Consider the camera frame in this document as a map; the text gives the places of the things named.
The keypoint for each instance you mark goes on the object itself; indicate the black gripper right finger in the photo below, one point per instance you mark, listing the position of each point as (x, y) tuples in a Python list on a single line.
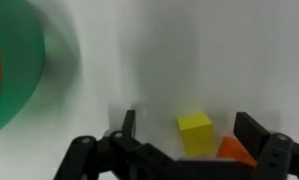
[(275, 156)]

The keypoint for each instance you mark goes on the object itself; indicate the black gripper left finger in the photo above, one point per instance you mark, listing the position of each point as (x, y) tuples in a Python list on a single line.
[(99, 156)]

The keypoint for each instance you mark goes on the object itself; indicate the yellow cube block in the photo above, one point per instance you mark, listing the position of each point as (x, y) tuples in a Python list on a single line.
[(197, 136)]

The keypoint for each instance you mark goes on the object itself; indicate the green plastic bowl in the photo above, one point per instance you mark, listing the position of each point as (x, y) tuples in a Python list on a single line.
[(20, 60)]

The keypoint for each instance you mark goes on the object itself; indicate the orange wedge block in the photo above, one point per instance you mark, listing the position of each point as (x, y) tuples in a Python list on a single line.
[(235, 151)]

